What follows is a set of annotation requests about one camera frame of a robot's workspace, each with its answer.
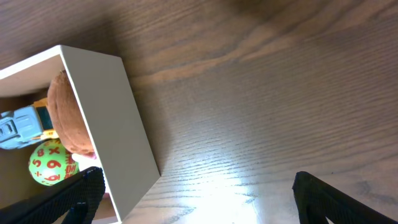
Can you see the brown plush toy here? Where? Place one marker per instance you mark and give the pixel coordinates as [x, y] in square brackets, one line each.
[66, 117]

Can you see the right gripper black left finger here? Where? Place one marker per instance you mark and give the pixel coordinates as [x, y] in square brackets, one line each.
[78, 197]

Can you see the green numbered ball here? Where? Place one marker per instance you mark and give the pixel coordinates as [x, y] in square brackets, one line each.
[51, 163]

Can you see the yellow grey toy truck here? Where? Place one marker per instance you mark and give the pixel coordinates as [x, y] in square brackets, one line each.
[26, 126]

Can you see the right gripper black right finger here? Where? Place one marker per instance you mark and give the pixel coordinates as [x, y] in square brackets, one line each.
[318, 202]

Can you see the white cardboard box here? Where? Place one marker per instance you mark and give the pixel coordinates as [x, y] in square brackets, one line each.
[110, 113]

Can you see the pink toy duck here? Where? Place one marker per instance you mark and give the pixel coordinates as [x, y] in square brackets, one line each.
[86, 161]

